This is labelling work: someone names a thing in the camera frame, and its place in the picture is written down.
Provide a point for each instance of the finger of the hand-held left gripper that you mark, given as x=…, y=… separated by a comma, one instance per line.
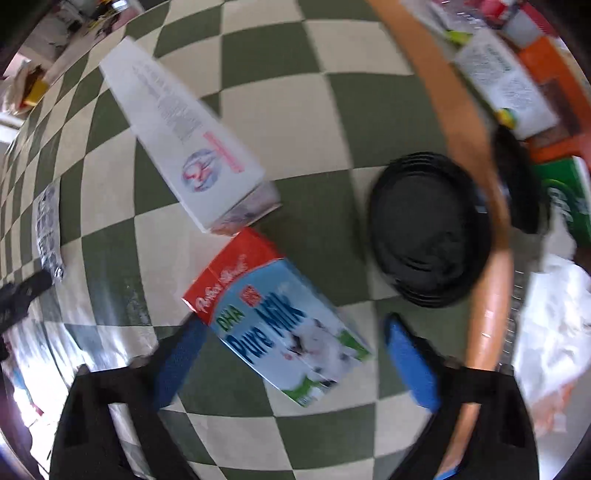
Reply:
x=21, y=295

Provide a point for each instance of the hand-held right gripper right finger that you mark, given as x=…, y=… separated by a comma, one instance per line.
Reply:
x=413, y=364

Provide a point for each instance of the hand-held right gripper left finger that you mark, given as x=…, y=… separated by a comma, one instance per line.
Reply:
x=178, y=362

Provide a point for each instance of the blue white milk carton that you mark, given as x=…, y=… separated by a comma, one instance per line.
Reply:
x=277, y=323

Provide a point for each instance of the flat white medicine box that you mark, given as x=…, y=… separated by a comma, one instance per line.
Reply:
x=27, y=364

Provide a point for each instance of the silver blister pack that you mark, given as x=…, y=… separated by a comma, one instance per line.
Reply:
x=48, y=230

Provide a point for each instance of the large black plastic lid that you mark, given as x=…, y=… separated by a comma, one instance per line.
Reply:
x=429, y=230

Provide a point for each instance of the orange snack packet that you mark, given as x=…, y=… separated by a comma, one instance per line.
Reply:
x=551, y=413

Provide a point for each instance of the white plastic bag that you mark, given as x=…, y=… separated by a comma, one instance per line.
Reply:
x=554, y=323

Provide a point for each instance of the small black plastic lid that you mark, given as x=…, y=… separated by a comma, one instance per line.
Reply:
x=521, y=184

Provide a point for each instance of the long white box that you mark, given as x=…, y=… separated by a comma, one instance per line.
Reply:
x=184, y=143

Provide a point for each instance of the green white checkered tablecloth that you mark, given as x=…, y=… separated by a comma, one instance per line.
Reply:
x=300, y=138

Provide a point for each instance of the white green orange box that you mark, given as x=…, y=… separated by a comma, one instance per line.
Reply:
x=505, y=87

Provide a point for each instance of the red drink can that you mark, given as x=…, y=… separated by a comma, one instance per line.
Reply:
x=496, y=7

